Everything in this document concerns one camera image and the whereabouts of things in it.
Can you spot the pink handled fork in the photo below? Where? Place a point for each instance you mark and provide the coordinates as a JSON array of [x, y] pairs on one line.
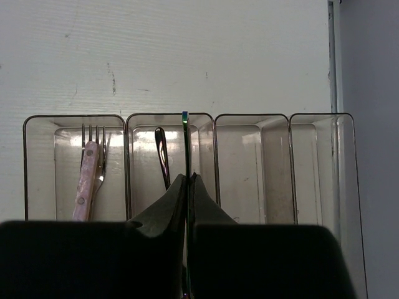
[[86, 182]]

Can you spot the black spoon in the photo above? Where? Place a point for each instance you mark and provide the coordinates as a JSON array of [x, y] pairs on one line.
[[160, 140]]

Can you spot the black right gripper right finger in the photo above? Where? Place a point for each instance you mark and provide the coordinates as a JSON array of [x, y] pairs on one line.
[[231, 260]]

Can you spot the black handled steel fork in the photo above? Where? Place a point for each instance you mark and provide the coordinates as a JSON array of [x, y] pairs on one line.
[[99, 149]]

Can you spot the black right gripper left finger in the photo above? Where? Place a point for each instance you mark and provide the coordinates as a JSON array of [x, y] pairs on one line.
[[139, 258]]

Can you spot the clear plastic bin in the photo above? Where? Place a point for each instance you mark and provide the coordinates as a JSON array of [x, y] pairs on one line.
[[326, 183], [255, 169], [145, 177], [52, 155]]

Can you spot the rainbow spoon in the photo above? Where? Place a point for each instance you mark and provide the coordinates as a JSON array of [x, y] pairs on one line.
[[187, 145]]

